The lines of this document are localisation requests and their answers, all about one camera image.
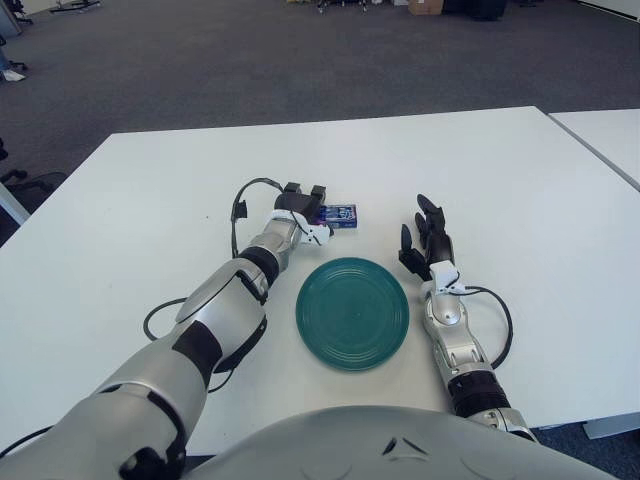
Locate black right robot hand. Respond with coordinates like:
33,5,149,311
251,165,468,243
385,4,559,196
398,193,460,294

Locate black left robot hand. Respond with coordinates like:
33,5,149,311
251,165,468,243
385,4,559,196
269,183,335,247

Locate blue purple gum box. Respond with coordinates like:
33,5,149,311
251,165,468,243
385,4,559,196
317,202,362,231

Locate round green plate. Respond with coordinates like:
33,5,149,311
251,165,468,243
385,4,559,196
295,256,411,372

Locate black chair casters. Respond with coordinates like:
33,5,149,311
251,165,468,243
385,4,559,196
314,0,371,11

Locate grey robot torso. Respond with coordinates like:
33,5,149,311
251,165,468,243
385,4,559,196
184,405,621,480

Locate large black bag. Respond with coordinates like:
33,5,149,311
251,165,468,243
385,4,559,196
443,0,506,21

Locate black office chair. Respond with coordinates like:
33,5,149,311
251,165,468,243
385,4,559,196
0,134,69,201

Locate white desk leg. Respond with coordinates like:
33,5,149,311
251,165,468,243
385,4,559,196
0,178,30,224

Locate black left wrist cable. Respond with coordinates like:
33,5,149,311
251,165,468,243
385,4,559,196
229,177,284,259

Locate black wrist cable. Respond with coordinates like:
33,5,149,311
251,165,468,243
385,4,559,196
457,284,514,369
229,177,284,259

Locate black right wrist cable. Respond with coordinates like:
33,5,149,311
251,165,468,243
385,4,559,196
457,284,514,369

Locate black upper arm cable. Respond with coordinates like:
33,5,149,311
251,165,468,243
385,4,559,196
143,297,236,394

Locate white table frame foot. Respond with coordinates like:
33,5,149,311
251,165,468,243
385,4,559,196
582,417,640,441

